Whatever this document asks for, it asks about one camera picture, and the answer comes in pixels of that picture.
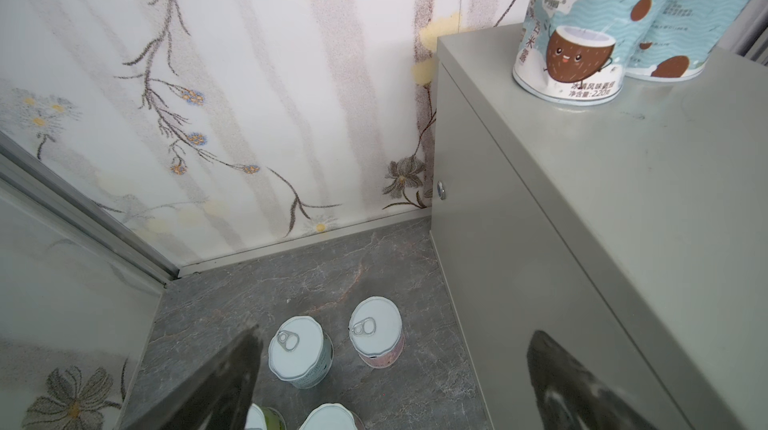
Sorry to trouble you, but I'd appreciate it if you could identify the teal can rear left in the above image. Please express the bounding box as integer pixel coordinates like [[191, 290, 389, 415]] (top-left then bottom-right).
[[268, 316, 334, 390]]

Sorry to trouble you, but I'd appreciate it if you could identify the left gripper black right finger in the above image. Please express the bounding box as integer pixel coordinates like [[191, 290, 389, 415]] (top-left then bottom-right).
[[526, 330, 656, 430]]

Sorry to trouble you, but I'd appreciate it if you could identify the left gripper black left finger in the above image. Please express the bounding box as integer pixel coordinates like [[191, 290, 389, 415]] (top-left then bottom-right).
[[122, 324, 265, 430]]

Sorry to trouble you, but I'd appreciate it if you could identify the pink can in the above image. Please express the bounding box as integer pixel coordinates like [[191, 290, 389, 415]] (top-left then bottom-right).
[[299, 403, 365, 430], [348, 296, 405, 369]]

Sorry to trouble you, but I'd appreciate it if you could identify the grey metal cabinet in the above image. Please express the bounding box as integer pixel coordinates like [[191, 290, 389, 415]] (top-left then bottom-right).
[[431, 25, 767, 429]]

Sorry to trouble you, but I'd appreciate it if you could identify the pink can front left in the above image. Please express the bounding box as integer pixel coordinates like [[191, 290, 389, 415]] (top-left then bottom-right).
[[299, 403, 365, 430]]

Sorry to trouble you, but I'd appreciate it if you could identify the pink can rear left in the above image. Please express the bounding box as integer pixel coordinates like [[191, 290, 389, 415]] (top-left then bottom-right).
[[348, 296, 405, 369]]

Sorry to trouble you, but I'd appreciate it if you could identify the green label can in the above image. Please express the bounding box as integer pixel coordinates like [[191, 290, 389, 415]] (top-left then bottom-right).
[[244, 404, 287, 430]]

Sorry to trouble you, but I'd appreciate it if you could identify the teal coconut can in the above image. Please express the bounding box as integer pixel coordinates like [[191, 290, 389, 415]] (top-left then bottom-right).
[[627, 0, 750, 82], [512, 0, 668, 106]]

